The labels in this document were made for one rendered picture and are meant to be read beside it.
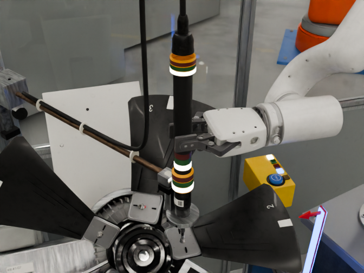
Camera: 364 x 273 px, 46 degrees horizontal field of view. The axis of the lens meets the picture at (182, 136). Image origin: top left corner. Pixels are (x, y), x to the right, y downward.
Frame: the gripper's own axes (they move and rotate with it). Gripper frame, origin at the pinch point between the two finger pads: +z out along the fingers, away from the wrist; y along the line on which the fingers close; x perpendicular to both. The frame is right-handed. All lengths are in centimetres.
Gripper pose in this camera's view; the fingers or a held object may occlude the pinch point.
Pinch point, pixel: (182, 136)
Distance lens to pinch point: 79.6
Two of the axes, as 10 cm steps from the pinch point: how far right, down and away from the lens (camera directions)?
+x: 0.2, -8.2, -5.7
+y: -2.7, -5.5, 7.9
